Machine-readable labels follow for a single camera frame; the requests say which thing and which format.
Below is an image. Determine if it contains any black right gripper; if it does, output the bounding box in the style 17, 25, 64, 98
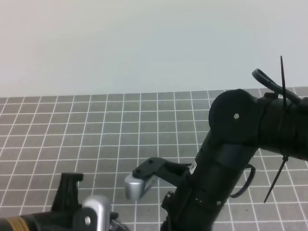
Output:
160, 134, 257, 231

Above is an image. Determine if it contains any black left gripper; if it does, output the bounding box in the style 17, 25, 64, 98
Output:
36, 172, 120, 231

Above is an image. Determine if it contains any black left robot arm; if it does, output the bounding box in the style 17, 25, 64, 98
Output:
0, 173, 118, 231

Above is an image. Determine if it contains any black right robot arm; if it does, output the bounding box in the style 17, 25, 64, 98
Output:
162, 90, 308, 231

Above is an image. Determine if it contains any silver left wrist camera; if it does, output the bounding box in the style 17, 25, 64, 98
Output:
82, 195, 111, 231

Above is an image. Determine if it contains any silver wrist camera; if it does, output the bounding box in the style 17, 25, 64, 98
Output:
124, 172, 158, 201
82, 195, 111, 231

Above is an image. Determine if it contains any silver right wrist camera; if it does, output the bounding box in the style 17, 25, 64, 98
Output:
124, 172, 158, 201

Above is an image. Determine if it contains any black cable tie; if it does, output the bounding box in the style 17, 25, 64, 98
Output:
263, 56, 288, 203

